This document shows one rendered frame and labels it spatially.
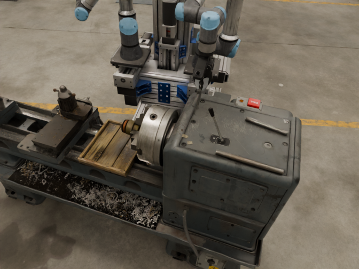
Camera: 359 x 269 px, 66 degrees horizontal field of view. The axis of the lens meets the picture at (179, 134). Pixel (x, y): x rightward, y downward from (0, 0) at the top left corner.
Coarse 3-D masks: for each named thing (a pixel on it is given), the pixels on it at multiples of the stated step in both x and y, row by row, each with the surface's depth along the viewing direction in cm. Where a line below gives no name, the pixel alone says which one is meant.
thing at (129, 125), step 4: (124, 120) 149; (128, 120) 150; (132, 120) 150; (124, 124) 148; (128, 124) 147; (132, 124) 146; (136, 124) 148; (124, 128) 148; (128, 128) 147; (132, 128) 147; (136, 128) 147; (124, 132) 150; (128, 132) 148
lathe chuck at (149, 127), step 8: (152, 112) 137; (160, 112) 137; (144, 120) 134; (152, 120) 134; (160, 120) 134; (144, 128) 133; (152, 128) 132; (144, 136) 133; (152, 136) 132; (144, 144) 134; (152, 144) 133; (144, 152) 136; (152, 152) 134; (144, 160) 142; (152, 160) 138
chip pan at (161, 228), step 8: (0, 168) 194; (0, 176) 189; (8, 176) 189; (160, 224) 170; (168, 232) 166; (176, 232) 166; (184, 232) 167; (192, 240) 163; (200, 240) 164; (208, 240) 164; (208, 248) 161; (216, 248) 161; (224, 248) 161; (232, 248) 161; (232, 256) 158; (240, 256) 158; (248, 256) 158
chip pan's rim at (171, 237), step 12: (12, 168) 193; (0, 180) 187; (36, 192) 181; (72, 204) 176; (108, 216) 166; (144, 228) 164; (180, 228) 167; (180, 240) 160; (216, 252) 153; (252, 252) 159; (240, 264) 157; (252, 264) 150
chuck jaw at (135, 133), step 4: (132, 132) 145; (136, 132) 145; (132, 136) 143; (136, 136) 143; (132, 140) 143; (136, 140) 141; (132, 144) 138; (136, 144) 139; (132, 148) 140; (136, 148) 139; (140, 152) 138
